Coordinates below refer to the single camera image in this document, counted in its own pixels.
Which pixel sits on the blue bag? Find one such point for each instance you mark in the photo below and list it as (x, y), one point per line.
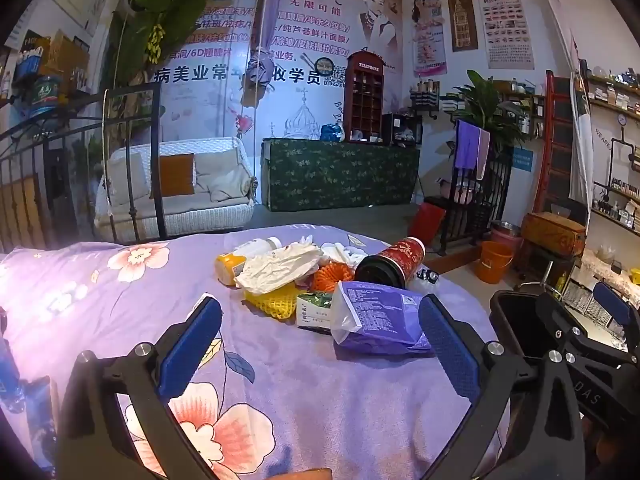
(331, 133)

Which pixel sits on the purple towel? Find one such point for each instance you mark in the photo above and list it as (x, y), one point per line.
(467, 145)

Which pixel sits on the large wall banner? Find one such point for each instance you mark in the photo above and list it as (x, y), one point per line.
(320, 20)

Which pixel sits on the white tissue wad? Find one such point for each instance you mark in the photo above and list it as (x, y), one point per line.
(340, 252)

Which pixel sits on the red bag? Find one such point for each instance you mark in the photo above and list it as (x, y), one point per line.
(427, 225)

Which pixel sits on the yellow foam fruit net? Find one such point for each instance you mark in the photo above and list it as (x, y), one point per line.
(272, 305)

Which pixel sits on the blue paint bucket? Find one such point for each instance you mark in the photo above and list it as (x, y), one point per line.
(47, 97)

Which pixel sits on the green patterned counter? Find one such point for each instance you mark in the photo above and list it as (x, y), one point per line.
(340, 175)

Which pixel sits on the eyebrow chart wall poster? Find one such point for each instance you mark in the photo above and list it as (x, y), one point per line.
(500, 20)

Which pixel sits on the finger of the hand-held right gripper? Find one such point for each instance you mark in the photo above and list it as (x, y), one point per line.
(612, 304)
(555, 317)

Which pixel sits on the large crumpled white tissue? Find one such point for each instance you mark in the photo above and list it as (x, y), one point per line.
(275, 265)

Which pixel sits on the orange bucket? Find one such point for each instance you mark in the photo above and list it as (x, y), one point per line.
(494, 262)

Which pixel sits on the wooden chest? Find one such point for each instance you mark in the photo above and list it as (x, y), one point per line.
(552, 235)

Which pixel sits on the pink floral washbasin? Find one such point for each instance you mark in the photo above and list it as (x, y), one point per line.
(460, 194)

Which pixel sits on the orange foam fruit net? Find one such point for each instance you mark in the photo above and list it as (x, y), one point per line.
(330, 276)

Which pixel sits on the purple floral blanket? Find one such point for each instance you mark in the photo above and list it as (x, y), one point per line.
(280, 390)

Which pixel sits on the hanging purple feather decoration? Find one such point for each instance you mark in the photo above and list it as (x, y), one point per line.
(267, 25)

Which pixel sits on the brown tower wall poster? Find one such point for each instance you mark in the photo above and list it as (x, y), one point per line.
(461, 15)

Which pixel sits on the black metal rack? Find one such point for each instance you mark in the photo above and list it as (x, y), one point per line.
(492, 200)

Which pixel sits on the pink wall poster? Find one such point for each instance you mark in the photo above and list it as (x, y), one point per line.
(429, 30)

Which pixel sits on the wall shelves with bottles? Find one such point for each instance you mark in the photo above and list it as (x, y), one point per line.
(617, 100)

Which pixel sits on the pink basin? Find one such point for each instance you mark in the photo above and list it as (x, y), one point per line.
(507, 235)

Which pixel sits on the green potted plant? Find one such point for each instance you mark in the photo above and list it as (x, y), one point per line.
(490, 105)

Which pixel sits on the red ladder shelf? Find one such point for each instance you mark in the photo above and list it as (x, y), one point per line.
(555, 140)

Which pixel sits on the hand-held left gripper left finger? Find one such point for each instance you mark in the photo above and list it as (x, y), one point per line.
(192, 345)

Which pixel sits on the chrome chair base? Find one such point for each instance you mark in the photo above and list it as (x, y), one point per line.
(542, 277)

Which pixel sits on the blue wall sign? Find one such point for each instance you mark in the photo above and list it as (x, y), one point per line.
(522, 159)

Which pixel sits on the orange cushion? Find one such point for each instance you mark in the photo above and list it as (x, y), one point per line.
(174, 175)

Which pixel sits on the small green white box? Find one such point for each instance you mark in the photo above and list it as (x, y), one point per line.
(312, 310)

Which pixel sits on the black metal bed frame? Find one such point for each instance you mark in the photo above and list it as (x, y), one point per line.
(130, 92)

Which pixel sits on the black trash bin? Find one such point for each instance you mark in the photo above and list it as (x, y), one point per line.
(515, 320)

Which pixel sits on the red patterned cylinder can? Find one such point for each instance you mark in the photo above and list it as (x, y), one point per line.
(400, 260)

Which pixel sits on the red telephone booth cabinet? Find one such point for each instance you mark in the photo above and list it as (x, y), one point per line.
(365, 95)

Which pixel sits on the white cushion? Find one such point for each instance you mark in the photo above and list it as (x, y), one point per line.
(127, 177)
(222, 177)

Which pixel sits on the purple wet wipes packet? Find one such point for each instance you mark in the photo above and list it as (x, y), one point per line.
(375, 315)

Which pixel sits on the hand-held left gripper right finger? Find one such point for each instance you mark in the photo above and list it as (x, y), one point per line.
(447, 345)

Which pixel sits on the white wicker swing sofa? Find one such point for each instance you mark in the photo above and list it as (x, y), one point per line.
(210, 220)

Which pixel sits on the pink towel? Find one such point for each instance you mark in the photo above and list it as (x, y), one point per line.
(484, 157)

